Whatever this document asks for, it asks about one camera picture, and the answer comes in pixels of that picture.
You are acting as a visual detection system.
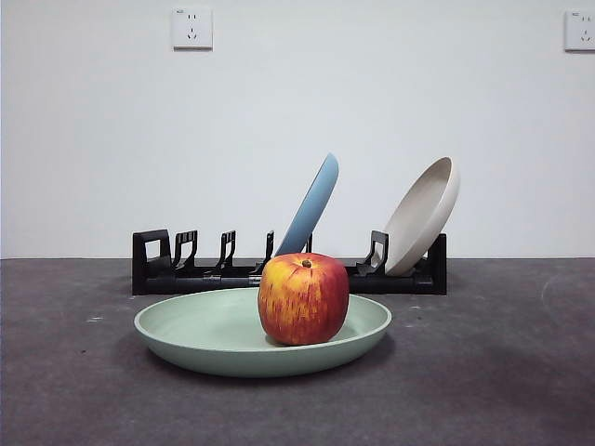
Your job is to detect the black plate rack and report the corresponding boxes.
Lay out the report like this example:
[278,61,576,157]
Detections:
[131,229,448,295]

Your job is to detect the blue round plate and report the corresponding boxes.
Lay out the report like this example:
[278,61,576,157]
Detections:
[273,151,341,257]

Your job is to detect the beige round plate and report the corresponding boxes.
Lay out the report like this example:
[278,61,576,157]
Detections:
[383,156,462,276]

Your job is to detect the white wall socket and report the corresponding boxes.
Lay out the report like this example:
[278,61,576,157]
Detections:
[563,10,595,52]
[172,7,215,51]

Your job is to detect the green round plate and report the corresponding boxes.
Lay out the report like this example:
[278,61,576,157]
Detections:
[133,286,393,378]

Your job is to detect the red yellow apple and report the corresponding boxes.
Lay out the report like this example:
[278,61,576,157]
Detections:
[258,252,350,348]

